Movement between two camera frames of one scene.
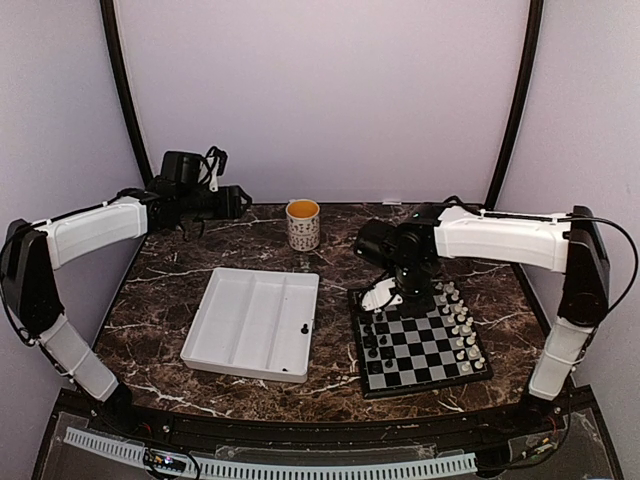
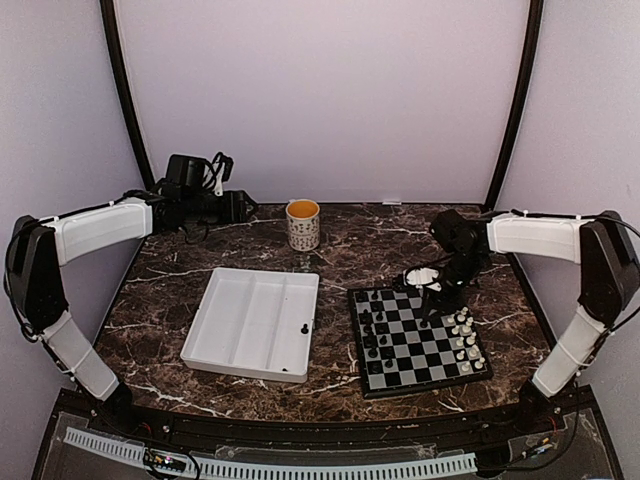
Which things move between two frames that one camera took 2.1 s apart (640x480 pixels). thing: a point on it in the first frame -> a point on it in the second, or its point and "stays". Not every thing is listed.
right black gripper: [425, 305] -> [449, 305]
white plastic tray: [256, 322] stays
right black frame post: [522, 102] stays
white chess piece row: [462, 326] stays
